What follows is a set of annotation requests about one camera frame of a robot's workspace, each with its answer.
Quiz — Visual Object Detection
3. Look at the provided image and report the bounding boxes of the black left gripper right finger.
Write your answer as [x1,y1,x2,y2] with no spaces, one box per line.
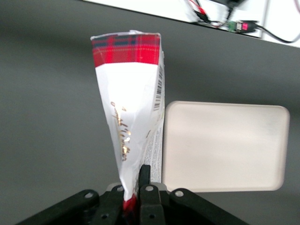
[137,165,166,225]

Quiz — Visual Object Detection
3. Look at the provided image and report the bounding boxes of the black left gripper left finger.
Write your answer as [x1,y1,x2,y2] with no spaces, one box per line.
[99,185,125,225]

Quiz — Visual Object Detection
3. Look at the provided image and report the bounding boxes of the red tartan cookie box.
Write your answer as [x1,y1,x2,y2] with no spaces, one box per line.
[90,29,165,225]

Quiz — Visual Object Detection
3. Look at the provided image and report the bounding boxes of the cream rectangular tray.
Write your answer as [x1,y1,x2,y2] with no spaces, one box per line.
[161,100,291,192]

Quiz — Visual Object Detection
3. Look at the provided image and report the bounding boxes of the red clip leads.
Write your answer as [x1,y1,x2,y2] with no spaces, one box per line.
[185,0,213,23]

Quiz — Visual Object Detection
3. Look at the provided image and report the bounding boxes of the green circuit board connector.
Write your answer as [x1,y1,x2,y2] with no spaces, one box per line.
[225,20,251,32]

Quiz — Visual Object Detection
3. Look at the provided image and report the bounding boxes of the black thick cable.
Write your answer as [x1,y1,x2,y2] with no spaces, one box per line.
[248,20,300,44]

